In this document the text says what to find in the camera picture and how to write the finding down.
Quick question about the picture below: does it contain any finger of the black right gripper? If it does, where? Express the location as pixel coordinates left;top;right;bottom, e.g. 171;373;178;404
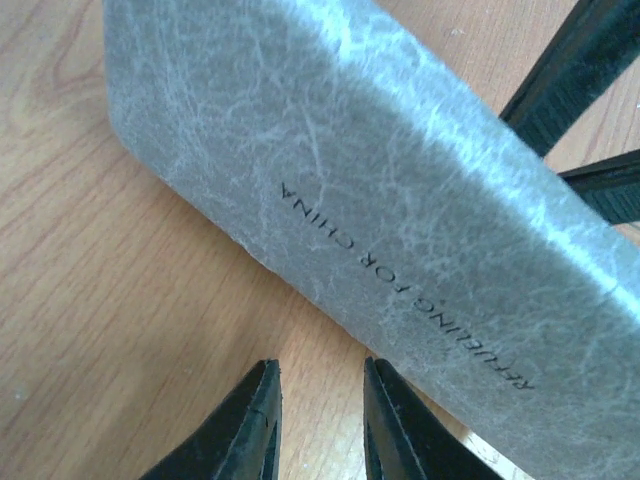
500;0;639;157
559;150;640;225

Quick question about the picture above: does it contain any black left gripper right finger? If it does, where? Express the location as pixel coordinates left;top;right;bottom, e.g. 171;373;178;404
364;357;499;480

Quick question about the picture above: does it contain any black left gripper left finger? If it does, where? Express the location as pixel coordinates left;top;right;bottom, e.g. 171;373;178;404
142;359;282;480

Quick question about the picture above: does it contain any grey green glasses case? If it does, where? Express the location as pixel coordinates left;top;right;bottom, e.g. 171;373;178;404
103;1;639;479

